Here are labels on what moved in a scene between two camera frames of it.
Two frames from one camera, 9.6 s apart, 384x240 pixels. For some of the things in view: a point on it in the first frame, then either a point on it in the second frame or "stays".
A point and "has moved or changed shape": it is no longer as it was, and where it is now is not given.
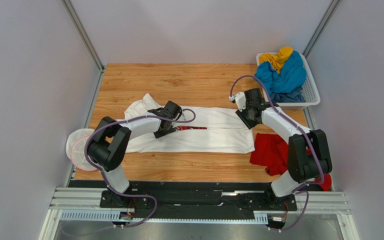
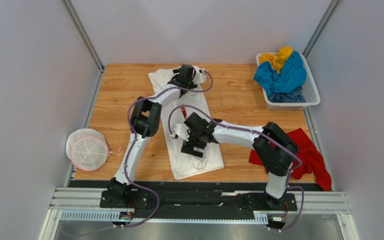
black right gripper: (246, 119) to (194, 145)
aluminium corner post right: (331, 9) stays
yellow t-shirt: (277, 60) stays
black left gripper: (163, 133) to (192, 85)
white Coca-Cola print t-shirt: (226, 129) has moved or changed shape
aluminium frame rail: (69, 204) stays
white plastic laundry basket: (312, 96) stays
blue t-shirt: (292, 75) stays
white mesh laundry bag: (75, 142) stays
